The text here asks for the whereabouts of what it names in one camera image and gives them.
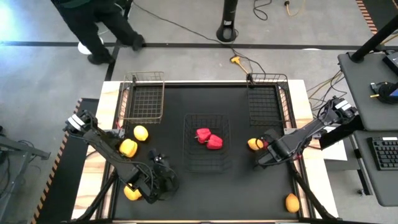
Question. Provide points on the white paper sheet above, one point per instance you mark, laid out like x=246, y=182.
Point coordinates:
x=337, y=152

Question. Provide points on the walking person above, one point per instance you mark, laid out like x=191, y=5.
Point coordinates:
x=93, y=28

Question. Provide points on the bright yellow lemon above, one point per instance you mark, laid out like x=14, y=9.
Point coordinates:
x=140, y=133

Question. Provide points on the black round device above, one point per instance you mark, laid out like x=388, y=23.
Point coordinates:
x=385, y=93

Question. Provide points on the orange-yellow lemon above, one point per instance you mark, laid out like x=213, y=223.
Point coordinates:
x=253, y=144
x=292, y=203

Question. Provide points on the silver corner bracket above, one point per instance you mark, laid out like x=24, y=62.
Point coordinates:
x=120, y=132
x=287, y=131

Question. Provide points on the black aluminium rig frame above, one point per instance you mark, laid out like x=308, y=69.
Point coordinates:
x=311, y=192

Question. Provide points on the black diagonal pole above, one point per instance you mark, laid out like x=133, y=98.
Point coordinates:
x=373, y=40

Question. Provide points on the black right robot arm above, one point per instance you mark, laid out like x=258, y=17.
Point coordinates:
x=311, y=129

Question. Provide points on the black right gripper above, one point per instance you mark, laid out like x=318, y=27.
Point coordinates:
x=280, y=149

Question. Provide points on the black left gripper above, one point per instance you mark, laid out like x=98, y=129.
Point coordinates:
x=164, y=182

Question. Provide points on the black mat hazard striped edge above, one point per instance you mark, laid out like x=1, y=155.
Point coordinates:
x=59, y=193
x=385, y=9

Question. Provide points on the black keyboard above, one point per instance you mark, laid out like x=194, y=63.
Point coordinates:
x=385, y=154

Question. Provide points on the grey metal stand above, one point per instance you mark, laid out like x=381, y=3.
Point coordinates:
x=25, y=148

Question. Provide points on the red bell pepper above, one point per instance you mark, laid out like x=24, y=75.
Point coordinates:
x=215, y=142
x=202, y=135

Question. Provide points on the black stand base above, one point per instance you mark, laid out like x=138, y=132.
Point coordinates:
x=227, y=31

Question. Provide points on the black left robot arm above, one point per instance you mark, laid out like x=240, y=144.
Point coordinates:
x=105, y=150

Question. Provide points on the yellow bell pepper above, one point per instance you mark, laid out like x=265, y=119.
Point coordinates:
x=128, y=147
x=132, y=194

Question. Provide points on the grey desk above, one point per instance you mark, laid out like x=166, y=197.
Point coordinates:
x=357, y=81
x=385, y=186

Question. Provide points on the dark tablet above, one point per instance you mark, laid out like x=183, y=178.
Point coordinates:
x=392, y=62

